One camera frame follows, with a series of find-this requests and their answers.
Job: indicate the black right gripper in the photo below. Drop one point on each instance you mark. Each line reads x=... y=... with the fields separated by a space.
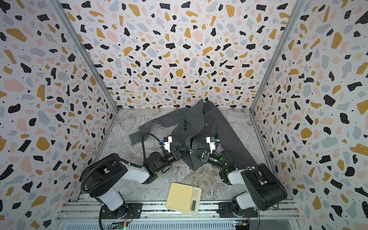
x=204 y=155

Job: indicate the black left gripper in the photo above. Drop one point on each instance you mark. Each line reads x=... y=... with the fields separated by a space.
x=175 y=155

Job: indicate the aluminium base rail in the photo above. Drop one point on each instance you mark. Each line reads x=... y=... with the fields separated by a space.
x=154 y=215

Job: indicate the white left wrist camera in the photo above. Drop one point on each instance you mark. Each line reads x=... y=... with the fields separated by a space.
x=165 y=144

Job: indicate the aluminium corner post left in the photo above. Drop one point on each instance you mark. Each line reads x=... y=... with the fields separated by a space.
x=57 y=7

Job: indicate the aluminium corner post right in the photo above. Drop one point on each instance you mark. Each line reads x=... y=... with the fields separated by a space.
x=284 y=38

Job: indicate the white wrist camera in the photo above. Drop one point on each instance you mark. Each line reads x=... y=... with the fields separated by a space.
x=165 y=144
x=212 y=142

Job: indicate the cream kitchen scale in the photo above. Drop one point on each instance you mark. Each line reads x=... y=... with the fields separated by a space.
x=184 y=198

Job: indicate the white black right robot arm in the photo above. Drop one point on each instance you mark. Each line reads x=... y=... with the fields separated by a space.
x=264 y=190

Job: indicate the dark grey zip jacket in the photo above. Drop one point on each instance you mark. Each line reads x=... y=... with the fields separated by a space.
x=193 y=125

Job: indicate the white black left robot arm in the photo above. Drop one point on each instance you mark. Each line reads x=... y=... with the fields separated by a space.
x=98 y=179

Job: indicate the aluminium corner post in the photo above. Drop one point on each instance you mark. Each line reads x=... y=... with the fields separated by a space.
x=57 y=7
x=284 y=38

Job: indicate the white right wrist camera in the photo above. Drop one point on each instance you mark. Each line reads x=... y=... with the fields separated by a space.
x=212 y=142

